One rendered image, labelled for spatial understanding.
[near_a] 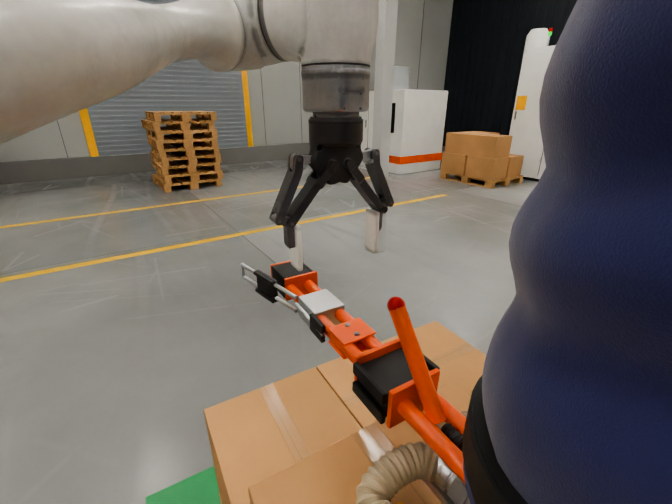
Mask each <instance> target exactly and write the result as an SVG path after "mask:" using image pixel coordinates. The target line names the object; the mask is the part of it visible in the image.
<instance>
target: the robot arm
mask: <svg viewBox="0 0 672 504"><path fill-rule="evenodd" d="M378 12H379V0H179V1H177V2H173V3H167V4H149V3H144V2H140V1H136V0H0V145H1V144H4V143H6V142H8V141H10V140H12V139H15V138H17V137H19V136H21V135H23V134H26V133H28V132H30V131H33V130H35V129H37V128H40V127H42V126H44V125H47V124H49V123H51V122H54V121H56V120H59V119H61V118H63V117H66V116H68V115H71V114H73V113H76V112H78V111H80V110H83V109H85V108H88V107H90V106H93V105H95V104H98V103H100V102H102V101H105V100H107V99H110V98H112V97H114V96H116V95H119V94H121V93H123V92H125V91H127V90H129V89H131V88H133V87H135V86H136V85H138V84H140V83H141V82H143V81H145V80H146V79H148V78H149V77H151V76H153V75H154V74H156V73H157V72H159V71H160V70H162V69H164V68H165V67H167V66H168V65H170V64H172V63H174V62H177V61H182V60H190V59H197V60H198V61H199V62H200V63H201V64H202V65H203V66H204V67H206V68H208V69H209V70H212V71H214V72H229V71H247V70H257V69H261V68H263V67H264V66H269V65H274V64H277V63H281V62H288V61H295V62H301V67H302V71H301V76H302V96H303V110H304V111H306V112H313V116H311V117H310V119H308V121H309V143H310V152H309V154H308V155H299V154H295V153H290V154H289V156H288V170H287V172H286V175H285V177H284V180H283V182H282V185H281V188H280V190H279V193H278V195H277V198H276V200H275V203H274V206H273V208H272V211H271V213H270V216H269V218H270V220H271V221H272V222H274V223H275V224H276V225H278V226H280V225H281V226H283V232H284V243H285V245H286V246H287V247H288V248H289V249H290V255H291V265H293V266H294V267H295V268H296V269H297V270H298V271H302V270H303V257H302V233H301V226H300V225H298V224H297V223H298V221H299V220H300V218H301V217H302V215H303V214H304V212H305V211H306V209H307V208H308V206H309V205H310V203H311V202H312V200H313V199H314V197H315V196H316V194H317V193H318V192H319V190H320V189H322V188H323V187H324V186H325V184H326V183H327V184H329V185H332V184H336V183H339V182H341V183H348V182H349V181H350V182H351V183H352V184H353V185H354V187H355V188H356V189H357V191H358V192H359V193H360V195H361V196H362V197H363V198H364V200H365V201H366V202H367V204H368V205H369V206H370V208H372V209H370V208H366V220H365V248H366V249H368V250H369V251H371V252H373V253H378V236H379V230H381V228H382V217H383V213H386V212H387V211H388V208H387V207H392V206H393V205H394V200H393V198H392V195H391V192H390V189H389V187H388V184H387V181H386V178H385V176H384V173H383V170H382V167H381V165H380V151H379V150H378V149H373V148H365V150H363V151H361V143H362V141H363V119H362V117H361V116H359V112H365V111H367V110H368V109H369V88H370V76H371V71H370V64H371V56H372V51H373V48H374V45H375V41H376V35H377V27H378ZM362 161H363V163H364V164H365V166H366V169H367V172H368V174H369V177H370V179H371V182H372V184H373V187H374V189H375V192H376V194H375V193H374V191H373V190H372V188H371V187H370V186H369V184H368V183H367V182H366V180H365V177H364V175H363V174H362V173H361V171H360V170H359V169H358V167H359V165H360V164H361V162H362ZM308 164H309V166H310V167H311V168H312V171H311V173H310V174H309V176H308V177H307V179H306V183H305V184H304V186H303V187H302V189H301V190H300V192H299V193H298V195H297V196H296V198H295V199H294V201H293V202H292V200H293V197H294V195H295V192H296V190H297V187H298V185H299V182H300V180H301V177H302V173H303V171H304V170H305V169H306V166H307V165H308ZM291 202H292V204H291Z"/></svg>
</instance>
